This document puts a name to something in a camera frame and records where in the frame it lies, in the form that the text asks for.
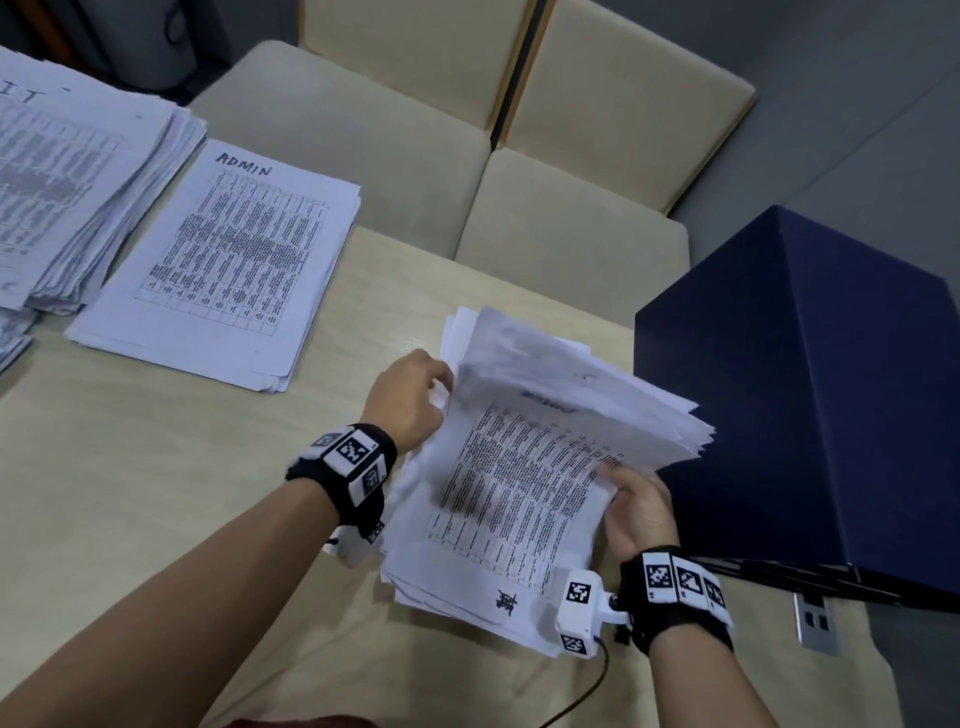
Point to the person's right hand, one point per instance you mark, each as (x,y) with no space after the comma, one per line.
(645,517)

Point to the person's left hand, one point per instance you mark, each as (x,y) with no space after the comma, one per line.
(401,397)

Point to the person's right thumb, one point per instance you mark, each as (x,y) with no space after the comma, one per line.
(615,475)

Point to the person's left fingers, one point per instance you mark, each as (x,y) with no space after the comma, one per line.
(441,379)

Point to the curled stack of printed papers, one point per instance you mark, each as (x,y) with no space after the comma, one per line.
(517,487)

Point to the person's left forearm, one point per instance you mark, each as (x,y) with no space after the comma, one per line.
(172,600)

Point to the person's right forearm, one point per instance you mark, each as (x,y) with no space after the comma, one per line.
(701,682)

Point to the black left wristband with markers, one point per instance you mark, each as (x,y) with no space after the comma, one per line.
(352,469)

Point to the black wristband with markers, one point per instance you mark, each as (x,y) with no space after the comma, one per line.
(675,596)
(352,469)

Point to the black right wristband with markers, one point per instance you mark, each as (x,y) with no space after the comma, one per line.
(675,596)

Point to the dark blue box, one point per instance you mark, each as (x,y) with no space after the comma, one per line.
(810,390)

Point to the beige upholstered chair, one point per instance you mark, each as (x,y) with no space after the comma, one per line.
(360,135)
(592,187)

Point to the paper stack with handwritten heading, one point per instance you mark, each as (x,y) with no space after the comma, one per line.
(225,262)

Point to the silver power socket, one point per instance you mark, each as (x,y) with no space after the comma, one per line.
(817,624)

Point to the thick stack of printed papers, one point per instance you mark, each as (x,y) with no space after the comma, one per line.
(75,180)

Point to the small pile of printed papers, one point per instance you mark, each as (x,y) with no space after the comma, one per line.
(11,341)

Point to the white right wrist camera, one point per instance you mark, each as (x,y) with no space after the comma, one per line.
(583,611)

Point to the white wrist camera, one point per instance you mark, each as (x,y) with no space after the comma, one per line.
(583,611)
(352,544)

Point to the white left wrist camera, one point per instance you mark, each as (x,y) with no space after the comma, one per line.
(352,544)

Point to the black rail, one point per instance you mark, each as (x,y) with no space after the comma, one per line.
(825,581)

